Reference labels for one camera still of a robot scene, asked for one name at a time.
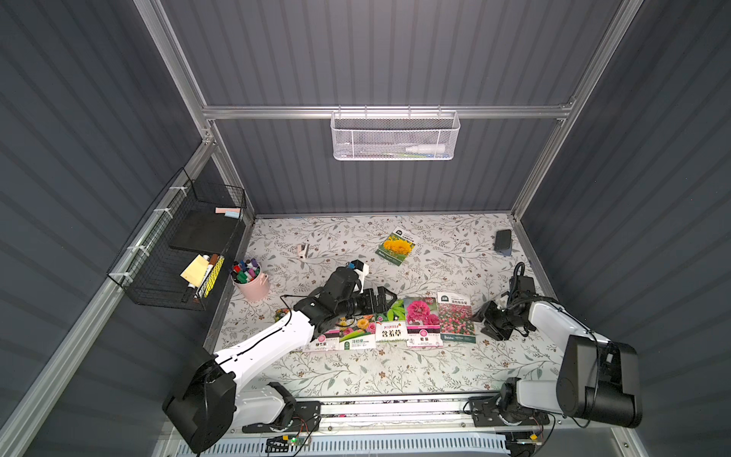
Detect chrysanthemum seed packet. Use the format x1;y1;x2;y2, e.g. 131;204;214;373
301;329;341;352

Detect green mimosa seed packet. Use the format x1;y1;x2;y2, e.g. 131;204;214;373
375;300;409;343

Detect yellow sunflower seed packet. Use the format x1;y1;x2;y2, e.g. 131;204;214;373
376;228;416;266

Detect pink hollyhock seed packet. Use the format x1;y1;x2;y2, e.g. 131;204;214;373
404;296;444;348

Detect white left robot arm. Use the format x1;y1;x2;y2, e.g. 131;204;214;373
162;261;398;454

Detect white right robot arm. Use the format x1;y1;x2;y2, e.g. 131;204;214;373
473;274;643;428

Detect black rectangular block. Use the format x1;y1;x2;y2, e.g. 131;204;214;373
493;228;513;256

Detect pink pen cup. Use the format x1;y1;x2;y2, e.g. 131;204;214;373
230;258;270;303

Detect yellow sticky notes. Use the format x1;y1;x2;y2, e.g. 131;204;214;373
180;255;209;289

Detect black notebook in basket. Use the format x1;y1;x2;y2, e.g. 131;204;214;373
169;211;239;254

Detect white tube in basket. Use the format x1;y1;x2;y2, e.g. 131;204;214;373
405;144;447;156

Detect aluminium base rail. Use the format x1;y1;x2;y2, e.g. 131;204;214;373
205;392;648;456

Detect white wire mesh basket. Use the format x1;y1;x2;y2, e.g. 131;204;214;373
330;110;461;162

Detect black wire wall basket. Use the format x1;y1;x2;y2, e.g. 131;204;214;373
108;169;247;312

